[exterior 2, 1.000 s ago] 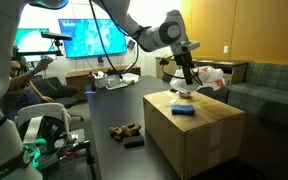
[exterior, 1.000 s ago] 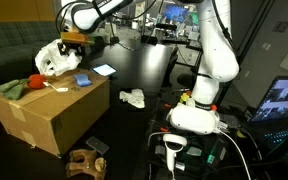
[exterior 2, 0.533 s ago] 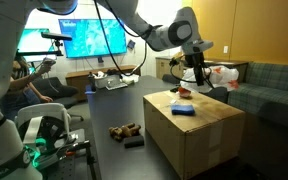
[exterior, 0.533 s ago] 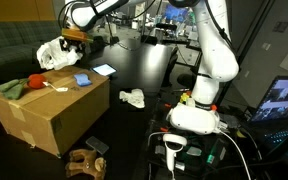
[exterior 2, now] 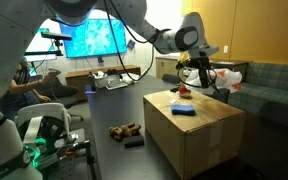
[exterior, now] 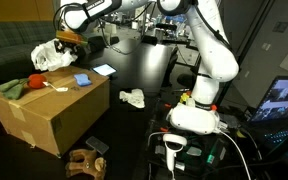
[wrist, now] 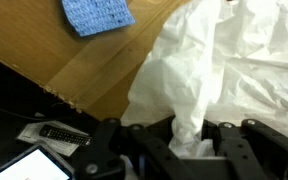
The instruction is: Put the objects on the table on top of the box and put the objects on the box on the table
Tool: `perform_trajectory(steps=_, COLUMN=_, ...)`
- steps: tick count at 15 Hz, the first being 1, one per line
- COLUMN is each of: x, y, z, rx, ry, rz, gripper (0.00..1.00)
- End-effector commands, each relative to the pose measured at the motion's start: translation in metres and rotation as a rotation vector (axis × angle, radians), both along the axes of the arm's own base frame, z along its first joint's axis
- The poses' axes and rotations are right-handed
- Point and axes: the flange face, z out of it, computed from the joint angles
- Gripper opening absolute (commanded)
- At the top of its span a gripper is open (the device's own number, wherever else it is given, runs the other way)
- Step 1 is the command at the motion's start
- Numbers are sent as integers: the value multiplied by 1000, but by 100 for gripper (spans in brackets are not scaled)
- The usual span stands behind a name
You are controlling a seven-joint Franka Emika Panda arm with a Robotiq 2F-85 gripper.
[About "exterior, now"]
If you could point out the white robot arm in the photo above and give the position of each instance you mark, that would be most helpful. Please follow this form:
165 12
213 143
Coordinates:
218 64

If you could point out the dark grey sponge block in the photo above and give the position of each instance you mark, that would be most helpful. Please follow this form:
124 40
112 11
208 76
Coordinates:
97 144

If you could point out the tablet with lit screen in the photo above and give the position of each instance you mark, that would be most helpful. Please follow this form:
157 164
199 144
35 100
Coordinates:
105 70

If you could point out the brown plush moose toy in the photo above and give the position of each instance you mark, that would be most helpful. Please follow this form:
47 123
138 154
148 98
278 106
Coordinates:
87 162

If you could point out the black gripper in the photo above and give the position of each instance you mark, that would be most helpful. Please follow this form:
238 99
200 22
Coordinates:
62 46

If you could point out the open laptop computer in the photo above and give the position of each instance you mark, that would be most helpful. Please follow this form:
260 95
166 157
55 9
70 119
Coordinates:
269 122

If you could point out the white cloth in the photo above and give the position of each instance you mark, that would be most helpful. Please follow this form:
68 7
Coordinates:
135 97

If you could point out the blue knitted cloth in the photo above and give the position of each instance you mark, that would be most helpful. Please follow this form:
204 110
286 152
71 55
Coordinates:
82 79

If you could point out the white plastic bag orange print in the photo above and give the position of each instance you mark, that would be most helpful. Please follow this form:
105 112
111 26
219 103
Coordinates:
46 56

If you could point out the large cardboard box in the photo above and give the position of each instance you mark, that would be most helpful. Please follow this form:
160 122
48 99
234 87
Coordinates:
54 118

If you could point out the white VR controller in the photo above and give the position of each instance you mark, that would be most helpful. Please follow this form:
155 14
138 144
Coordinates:
174 143

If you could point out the red plush carrot toy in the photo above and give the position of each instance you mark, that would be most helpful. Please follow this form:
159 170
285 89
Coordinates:
13 89

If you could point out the white VR headset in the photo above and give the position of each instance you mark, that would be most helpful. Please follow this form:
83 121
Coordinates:
193 119

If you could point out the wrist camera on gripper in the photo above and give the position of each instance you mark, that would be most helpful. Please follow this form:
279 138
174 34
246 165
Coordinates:
71 37

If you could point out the green plaid sofa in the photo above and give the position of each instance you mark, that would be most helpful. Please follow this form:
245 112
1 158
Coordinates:
17 40

